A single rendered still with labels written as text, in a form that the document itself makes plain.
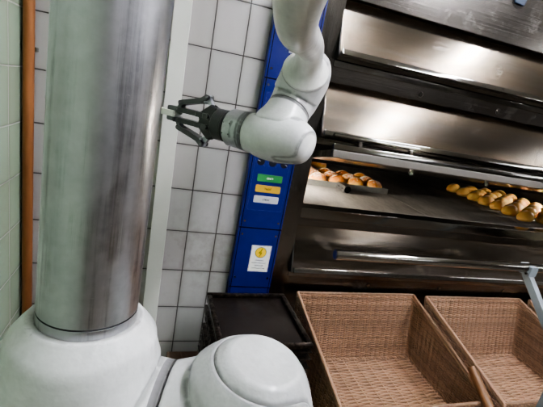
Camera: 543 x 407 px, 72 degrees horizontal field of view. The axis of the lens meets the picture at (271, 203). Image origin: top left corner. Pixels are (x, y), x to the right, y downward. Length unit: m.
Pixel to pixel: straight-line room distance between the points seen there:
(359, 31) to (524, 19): 0.65
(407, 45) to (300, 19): 0.98
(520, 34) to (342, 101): 0.73
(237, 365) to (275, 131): 0.50
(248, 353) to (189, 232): 0.93
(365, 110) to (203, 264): 0.80
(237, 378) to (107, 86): 0.30
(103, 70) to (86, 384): 0.28
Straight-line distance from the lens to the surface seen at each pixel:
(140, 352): 0.44
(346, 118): 1.37
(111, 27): 0.36
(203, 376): 0.43
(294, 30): 0.54
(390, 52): 1.43
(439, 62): 1.54
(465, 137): 1.67
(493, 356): 2.15
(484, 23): 1.66
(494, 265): 1.40
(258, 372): 0.43
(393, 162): 1.32
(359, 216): 1.49
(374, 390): 1.59
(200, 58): 1.24
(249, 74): 1.26
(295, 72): 0.84
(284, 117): 0.81
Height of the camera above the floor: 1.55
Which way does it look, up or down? 16 degrees down
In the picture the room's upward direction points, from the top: 11 degrees clockwise
